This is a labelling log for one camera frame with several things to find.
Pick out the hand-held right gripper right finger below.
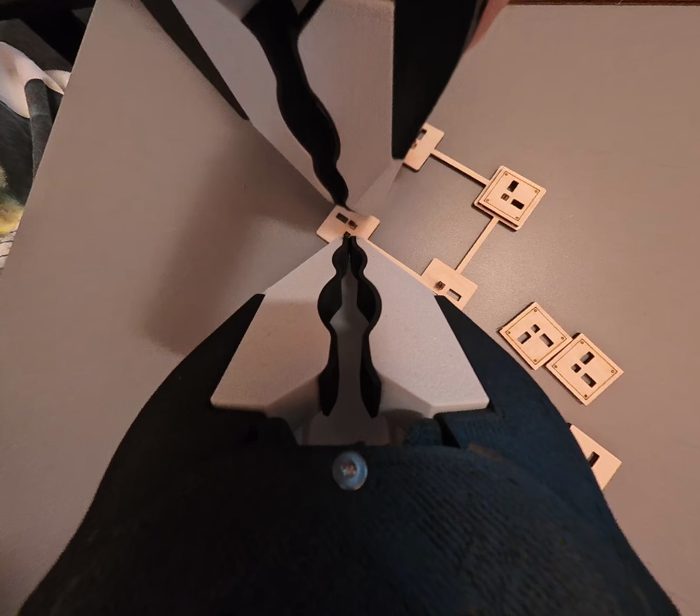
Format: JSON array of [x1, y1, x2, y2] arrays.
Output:
[[350, 236, 490, 419]]

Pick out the wooden four-square frame piece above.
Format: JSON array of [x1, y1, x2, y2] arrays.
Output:
[[317, 124, 548, 309]]

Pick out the small wooden square tile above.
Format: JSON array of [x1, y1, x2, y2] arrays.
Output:
[[499, 302, 573, 371], [475, 166, 548, 231], [569, 425, 622, 489], [547, 334, 624, 406]]

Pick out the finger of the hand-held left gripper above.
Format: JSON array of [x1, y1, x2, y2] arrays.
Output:
[[297, 0, 404, 205], [166, 0, 351, 205]]

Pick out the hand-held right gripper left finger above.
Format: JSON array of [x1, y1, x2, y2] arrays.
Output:
[[210, 236, 351, 417]]

